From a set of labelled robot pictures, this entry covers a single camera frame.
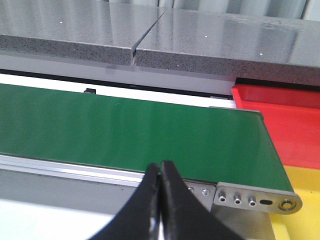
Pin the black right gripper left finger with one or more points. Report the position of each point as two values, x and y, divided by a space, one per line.
139 218

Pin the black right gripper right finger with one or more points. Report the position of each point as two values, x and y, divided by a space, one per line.
183 216

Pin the green conveyor belt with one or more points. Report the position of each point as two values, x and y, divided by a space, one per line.
69 162

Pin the yellow plastic tray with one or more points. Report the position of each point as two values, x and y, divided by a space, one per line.
304 224

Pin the small black sensor block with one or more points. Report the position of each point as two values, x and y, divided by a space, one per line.
90 91

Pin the red plastic tray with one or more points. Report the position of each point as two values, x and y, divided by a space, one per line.
292 118

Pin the grey speckled countertop right slab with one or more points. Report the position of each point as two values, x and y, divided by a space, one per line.
254 47

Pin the grey speckled countertop slab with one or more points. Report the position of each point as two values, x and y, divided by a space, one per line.
254 47
88 30

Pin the grey speckled countertop left slab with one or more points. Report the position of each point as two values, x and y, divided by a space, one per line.
88 30

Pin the grey curtain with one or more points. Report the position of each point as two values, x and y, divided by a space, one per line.
288 9

